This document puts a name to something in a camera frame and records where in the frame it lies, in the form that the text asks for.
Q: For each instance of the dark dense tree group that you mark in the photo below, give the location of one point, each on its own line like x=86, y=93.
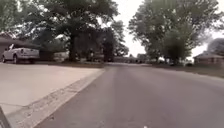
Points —
x=71, y=43

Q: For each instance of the pale concrete kerb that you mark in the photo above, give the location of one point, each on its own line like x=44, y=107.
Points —
x=50, y=101

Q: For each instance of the pale concrete driveway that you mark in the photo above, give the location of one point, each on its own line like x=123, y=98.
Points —
x=36, y=81

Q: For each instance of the distant round tree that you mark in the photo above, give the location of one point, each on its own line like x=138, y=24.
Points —
x=216, y=45

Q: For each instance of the white pickup truck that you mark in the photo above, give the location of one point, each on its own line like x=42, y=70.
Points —
x=21, y=53

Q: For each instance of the low tan house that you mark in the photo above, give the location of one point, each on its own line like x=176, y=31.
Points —
x=6, y=41

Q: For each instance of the large broad green tree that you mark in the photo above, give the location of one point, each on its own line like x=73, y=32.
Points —
x=173, y=30

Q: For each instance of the distant low building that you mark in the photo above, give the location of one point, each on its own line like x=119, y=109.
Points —
x=133, y=59

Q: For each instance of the large tree with slim trunk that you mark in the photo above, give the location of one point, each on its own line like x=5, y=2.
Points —
x=8, y=15

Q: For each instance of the grey asphalt road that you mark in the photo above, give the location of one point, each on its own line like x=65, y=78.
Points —
x=143, y=96

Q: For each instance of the grass verge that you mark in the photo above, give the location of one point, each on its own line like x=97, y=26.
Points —
x=196, y=70

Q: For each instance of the low red-roofed house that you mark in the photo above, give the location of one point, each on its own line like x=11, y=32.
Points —
x=208, y=58

